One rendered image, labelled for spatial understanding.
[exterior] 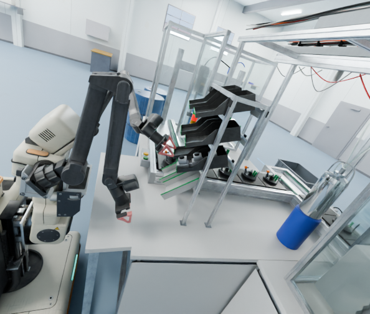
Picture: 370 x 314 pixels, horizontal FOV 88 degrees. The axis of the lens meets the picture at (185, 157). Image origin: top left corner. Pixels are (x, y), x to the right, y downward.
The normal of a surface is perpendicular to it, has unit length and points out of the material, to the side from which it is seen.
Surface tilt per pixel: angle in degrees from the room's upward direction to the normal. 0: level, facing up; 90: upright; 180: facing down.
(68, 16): 90
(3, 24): 90
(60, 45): 90
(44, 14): 90
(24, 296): 0
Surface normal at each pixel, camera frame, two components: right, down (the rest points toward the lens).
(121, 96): 0.28, 0.51
